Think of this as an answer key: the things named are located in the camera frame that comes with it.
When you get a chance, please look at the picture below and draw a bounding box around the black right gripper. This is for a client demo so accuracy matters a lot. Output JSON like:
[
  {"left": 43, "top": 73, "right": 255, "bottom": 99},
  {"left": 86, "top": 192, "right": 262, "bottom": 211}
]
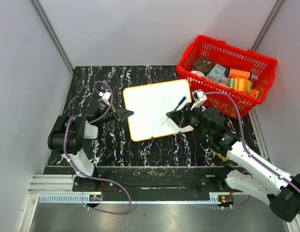
[{"left": 167, "top": 102, "right": 212, "bottom": 138}]

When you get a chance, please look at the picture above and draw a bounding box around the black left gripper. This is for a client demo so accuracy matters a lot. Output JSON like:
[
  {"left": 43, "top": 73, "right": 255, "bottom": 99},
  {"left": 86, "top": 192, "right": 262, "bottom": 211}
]
[{"left": 97, "top": 102, "right": 134, "bottom": 126}]

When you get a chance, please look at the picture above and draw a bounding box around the white blue whiteboard marker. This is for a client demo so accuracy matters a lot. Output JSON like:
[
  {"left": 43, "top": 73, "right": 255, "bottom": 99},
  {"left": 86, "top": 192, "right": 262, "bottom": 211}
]
[{"left": 162, "top": 96, "right": 186, "bottom": 124}]

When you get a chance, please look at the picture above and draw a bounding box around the yellow framed whiteboard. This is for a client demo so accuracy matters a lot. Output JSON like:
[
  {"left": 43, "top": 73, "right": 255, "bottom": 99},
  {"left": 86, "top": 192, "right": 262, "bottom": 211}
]
[{"left": 123, "top": 79, "right": 194, "bottom": 142}]

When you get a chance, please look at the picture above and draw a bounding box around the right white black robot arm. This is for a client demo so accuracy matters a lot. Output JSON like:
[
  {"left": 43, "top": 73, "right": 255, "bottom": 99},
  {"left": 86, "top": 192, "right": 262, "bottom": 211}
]
[{"left": 166, "top": 103, "right": 300, "bottom": 222}]

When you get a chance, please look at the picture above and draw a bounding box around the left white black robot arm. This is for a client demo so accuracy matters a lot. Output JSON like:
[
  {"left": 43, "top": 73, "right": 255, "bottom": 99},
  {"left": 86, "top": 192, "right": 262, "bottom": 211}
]
[{"left": 47, "top": 105, "right": 134, "bottom": 191}]

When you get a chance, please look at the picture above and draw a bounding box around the white round lid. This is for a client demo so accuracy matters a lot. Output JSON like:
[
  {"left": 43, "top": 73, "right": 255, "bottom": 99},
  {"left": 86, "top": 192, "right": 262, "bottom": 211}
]
[{"left": 191, "top": 71, "right": 205, "bottom": 78}]

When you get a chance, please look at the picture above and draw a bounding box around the brown round package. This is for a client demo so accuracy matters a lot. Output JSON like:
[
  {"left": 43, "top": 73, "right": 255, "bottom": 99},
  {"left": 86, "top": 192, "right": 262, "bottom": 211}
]
[{"left": 192, "top": 57, "right": 214, "bottom": 73}]

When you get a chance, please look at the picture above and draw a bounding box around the teal white box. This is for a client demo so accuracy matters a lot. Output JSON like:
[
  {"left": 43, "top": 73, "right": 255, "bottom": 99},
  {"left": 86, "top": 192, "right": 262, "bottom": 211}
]
[{"left": 206, "top": 64, "right": 226, "bottom": 83}]

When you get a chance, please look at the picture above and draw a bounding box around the orange sponge package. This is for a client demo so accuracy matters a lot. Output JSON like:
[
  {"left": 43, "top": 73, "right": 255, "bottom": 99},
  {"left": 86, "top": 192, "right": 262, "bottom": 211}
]
[{"left": 213, "top": 151, "right": 229, "bottom": 162}]

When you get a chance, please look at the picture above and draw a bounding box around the red plastic shopping basket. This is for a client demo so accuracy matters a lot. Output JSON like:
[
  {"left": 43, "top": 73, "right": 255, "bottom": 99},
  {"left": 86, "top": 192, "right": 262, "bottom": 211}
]
[{"left": 177, "top": 35, "right": 278, "bottom": 116}]

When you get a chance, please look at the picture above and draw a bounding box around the orange blue can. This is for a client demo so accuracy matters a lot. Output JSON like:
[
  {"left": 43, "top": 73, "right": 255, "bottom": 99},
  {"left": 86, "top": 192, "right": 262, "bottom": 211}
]
[{"left": 225, "top": 67, "right": 252, "bottom": 80}]

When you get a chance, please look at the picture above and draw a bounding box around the yellow green sponge pack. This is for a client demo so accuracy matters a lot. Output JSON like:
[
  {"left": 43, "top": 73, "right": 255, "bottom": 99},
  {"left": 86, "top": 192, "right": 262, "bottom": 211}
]
[{"left": 229, "top": 78, "right": 253, "bottom": 92}]

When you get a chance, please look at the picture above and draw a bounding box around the small orange box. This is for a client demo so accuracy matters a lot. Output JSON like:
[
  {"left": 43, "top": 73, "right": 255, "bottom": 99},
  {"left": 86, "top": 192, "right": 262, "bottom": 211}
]
[{"left": 246, "top": 89, "right": 259, "bottom": 99}]

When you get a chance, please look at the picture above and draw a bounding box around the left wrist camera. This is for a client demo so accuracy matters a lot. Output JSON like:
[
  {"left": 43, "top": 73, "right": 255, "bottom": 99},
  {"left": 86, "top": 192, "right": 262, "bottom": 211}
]
[{"left": 99, "top": 91, "right": 111, "bottom": 106}]

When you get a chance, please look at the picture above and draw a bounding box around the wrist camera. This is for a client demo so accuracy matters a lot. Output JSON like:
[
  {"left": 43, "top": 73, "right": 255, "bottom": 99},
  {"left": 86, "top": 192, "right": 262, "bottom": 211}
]
[
  {"left": 191, "top": 89, "right": 207, "bottom": 110},
  {"left": 99, "top": 91, "right": 111, "bottom": 106}
]

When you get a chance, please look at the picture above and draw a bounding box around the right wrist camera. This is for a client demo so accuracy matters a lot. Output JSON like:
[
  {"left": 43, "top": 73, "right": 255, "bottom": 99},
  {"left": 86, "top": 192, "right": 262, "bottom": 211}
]
[{"left": 191, "top": 89, "right": 207, "bottom": 110}]

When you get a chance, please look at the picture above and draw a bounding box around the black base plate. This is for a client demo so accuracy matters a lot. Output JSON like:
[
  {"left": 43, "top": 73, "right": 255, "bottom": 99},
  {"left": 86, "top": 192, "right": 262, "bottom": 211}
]
[{"left": 72, "top": 166, "right": 234, "bottom": 194}]

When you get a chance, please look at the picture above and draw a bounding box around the white slotted cable duct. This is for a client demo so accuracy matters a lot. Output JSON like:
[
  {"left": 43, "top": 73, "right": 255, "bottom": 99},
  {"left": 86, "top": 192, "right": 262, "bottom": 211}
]
[{"left": 39, "top": 189, "right": 230, "bottom": 204}]

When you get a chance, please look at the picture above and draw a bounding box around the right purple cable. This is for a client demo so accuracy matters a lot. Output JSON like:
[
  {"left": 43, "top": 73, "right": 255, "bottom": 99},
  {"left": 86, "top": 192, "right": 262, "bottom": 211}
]
[{"left": 203, "top": 91, "right": 300, "bottom": 215}]

